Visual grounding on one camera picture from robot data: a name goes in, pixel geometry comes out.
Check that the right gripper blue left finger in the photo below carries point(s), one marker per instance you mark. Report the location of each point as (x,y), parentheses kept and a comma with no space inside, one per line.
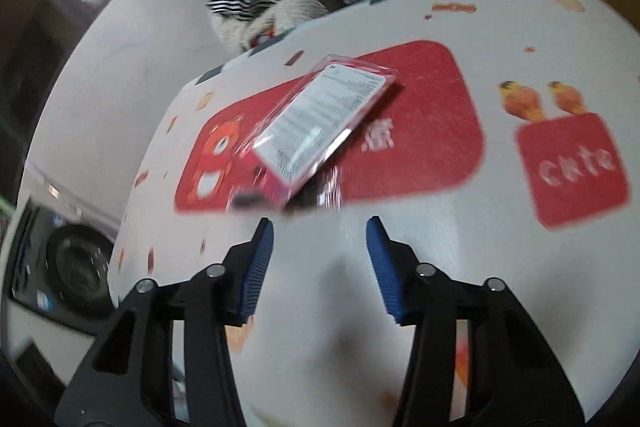
(125,378)

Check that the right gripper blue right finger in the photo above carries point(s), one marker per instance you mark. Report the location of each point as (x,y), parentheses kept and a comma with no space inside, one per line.
(477,357)

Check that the clear plastic blister pack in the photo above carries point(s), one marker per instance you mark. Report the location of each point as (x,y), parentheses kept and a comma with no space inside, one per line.
(306,128)

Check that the washing machine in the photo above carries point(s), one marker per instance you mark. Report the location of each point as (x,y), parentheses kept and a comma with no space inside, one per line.
(58,269)

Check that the patterned table mat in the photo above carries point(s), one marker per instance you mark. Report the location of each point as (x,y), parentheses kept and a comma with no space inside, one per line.
(507,147)

